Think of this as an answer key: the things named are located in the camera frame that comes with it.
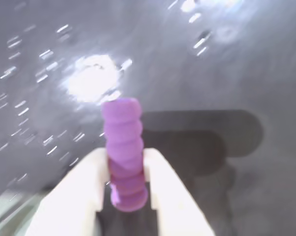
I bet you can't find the dark grey table mat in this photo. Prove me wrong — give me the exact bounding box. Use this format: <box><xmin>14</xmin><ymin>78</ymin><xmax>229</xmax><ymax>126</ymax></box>
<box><xmin>0</xmin><ymin>0</ymin><xmax>296</xmax><ymax>236</ymax></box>

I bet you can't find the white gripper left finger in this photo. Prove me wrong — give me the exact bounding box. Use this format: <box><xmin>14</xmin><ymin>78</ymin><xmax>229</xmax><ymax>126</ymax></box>
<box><xmin>24</xmin><ymin>148</ymin><xmax>114</xmax><ymax>236</ymax></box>

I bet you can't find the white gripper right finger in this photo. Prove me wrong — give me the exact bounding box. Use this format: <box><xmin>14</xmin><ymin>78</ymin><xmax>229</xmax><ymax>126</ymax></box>
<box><xmin>143</xmin><ymin>148</ymin><xmax>215</xmax><ymax>236</ymax></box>

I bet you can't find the purple pen grip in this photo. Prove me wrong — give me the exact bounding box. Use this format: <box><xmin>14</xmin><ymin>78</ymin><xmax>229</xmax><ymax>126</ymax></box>
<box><xmin>100</xmin><ymin>97</ymin><xmax>149</xmax><ymax>212</ymax></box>

